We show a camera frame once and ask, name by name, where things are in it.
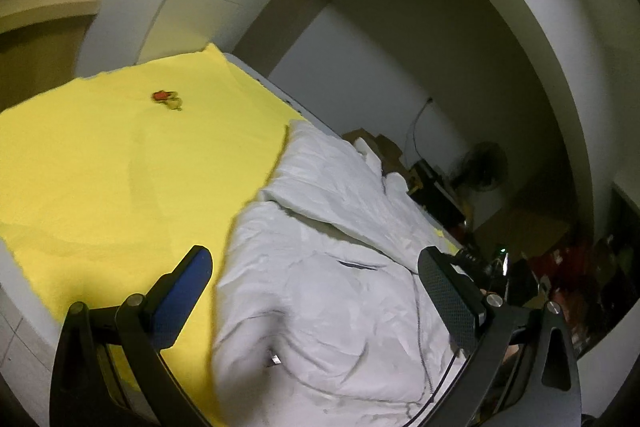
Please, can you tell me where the black standing fan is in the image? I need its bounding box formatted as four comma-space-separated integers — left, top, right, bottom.
452, 141, 508, 195

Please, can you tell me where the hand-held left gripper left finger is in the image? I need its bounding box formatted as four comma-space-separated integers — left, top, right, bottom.
49, 245, 221, 427

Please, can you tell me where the yellow blanket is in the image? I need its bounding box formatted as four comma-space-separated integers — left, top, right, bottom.
0, 42, 308, 427

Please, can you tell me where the black wall cable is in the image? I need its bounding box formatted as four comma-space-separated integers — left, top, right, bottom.
407, 97, 433, 168

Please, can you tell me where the cardboard box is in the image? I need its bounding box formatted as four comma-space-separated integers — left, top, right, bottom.
342, 129, 406, 172

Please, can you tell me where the white padded jacket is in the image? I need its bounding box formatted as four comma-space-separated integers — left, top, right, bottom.
210, 119, 481, 427

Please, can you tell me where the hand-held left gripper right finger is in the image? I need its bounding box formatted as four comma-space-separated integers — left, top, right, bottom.
416, 245, 583, 427

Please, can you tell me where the wooden shelf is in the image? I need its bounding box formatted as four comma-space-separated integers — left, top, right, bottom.
0, 0, 101, 34

